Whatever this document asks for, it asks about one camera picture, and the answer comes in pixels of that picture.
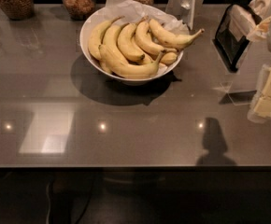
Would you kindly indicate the yellow banana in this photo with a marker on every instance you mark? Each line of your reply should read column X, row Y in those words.
column 110, row 39
column 144, row 41
column 96, row 36
column 171, row 40
column 125, row 43
column 126, row 70

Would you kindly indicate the small banana under right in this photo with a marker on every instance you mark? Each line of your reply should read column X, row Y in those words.
column 169, row 58

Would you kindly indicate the white paper bowl liner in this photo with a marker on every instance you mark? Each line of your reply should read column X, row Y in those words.
column 133, row 11

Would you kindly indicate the white ceramic bowl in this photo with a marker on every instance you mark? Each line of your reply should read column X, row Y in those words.
column 86, row 29

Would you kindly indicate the clear acrylic sign stand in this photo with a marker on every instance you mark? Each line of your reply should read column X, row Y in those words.
column 184, row 10

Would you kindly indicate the middle glass cereal jar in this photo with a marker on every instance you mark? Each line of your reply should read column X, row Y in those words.
column 79, row 9

